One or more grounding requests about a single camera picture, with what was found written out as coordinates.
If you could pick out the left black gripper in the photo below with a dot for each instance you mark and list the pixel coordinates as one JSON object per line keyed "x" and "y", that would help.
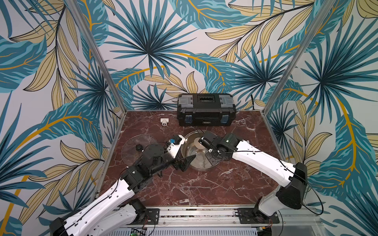
{"x": 178, "y": 165}

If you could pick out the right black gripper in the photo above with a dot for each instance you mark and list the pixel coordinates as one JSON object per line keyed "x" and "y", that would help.
{"x": 210, "y": 147}

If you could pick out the stainless steel pot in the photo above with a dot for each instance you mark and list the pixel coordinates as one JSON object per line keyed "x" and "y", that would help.
{"x": 200, "y": 163}

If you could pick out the glass pot lid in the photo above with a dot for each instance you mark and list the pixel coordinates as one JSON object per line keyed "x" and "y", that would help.
{"x": 134, "y": 147}

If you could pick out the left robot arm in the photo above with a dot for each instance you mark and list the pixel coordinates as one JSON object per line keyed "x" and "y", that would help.
{"x": 116, "y": 206}

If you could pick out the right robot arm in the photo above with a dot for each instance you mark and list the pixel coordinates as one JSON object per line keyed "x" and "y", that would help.
{"x": 292, "y": 179}

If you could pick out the white pvc pipe fitting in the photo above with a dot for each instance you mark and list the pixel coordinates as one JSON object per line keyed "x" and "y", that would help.
{"x": 164, "y": 121}

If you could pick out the black plastic toolbox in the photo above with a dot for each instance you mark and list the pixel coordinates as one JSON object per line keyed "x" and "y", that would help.
{"x": 206, "y": 109}

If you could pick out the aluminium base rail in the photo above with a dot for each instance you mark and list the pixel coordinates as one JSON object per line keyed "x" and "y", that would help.
{"x": 224, "y": 220}

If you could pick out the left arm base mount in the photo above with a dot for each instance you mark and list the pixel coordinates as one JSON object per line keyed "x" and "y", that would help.
{"x": 150, "y": 216}

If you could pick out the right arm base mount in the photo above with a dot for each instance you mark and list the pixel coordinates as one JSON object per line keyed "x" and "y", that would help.
{"x": 250, "y": 216}

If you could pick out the right aluminium frame post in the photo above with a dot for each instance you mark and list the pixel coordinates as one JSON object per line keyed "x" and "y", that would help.
{"x": 313, "y": 29}

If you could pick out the aluminium frame post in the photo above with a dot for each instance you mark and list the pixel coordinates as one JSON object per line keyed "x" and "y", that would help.
{"x": 313, "y": 29}
{"x": 80, "y": 20}

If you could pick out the left aluminium frame post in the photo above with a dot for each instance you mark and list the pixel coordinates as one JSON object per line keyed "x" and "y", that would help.
{"x": 80, "y": 20}

